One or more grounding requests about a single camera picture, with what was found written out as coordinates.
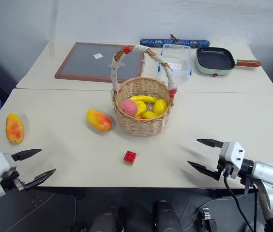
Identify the yellow star fruit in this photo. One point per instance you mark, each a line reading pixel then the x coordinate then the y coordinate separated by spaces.
pixel 141 106

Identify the blue patterned scroll box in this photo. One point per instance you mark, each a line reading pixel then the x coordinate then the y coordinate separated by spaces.
pixel 192 43

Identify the black silver floor device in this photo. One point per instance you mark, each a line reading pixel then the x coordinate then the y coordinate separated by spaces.
pixel 208 220

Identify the clear box with blue clips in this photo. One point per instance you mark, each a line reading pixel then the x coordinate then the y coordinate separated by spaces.
pixel 178 60

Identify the yellow red mango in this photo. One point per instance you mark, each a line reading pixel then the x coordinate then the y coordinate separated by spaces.
pixel 14 128
pixel 99 120

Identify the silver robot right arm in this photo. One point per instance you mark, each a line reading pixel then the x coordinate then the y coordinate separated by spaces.
pixel 270 174

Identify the yellow lemon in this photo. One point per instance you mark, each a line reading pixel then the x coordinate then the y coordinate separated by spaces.
pixel 160 106

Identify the wood framed chalkboard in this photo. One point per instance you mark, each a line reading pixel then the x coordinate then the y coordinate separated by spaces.
pixel 88 62

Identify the pink peach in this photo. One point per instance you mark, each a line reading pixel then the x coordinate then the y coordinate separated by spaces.
pixel 128 107

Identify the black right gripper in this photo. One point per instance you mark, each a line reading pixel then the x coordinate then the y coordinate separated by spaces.
pixel 226 169

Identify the green electric frying pan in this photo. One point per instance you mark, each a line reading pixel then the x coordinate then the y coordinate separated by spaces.
pixel 215 61

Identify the dark rounded shape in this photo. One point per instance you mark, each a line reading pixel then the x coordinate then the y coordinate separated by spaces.
pixel 166 217
pixel 106 221

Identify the yellow banana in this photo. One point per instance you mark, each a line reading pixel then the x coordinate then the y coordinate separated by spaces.
pixel 143 98

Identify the small red yellow fruit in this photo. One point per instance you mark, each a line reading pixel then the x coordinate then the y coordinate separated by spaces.
pixel 140 117

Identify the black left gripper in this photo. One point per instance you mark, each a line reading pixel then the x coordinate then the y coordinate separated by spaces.
pixel 10 177

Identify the white paper note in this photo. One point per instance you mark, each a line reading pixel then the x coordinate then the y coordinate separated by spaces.
pixel 97 55

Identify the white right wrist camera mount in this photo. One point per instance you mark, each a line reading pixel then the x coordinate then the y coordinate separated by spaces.
pixel 233 154

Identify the red toy brick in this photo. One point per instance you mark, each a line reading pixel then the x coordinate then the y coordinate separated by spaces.
pixel 130 157

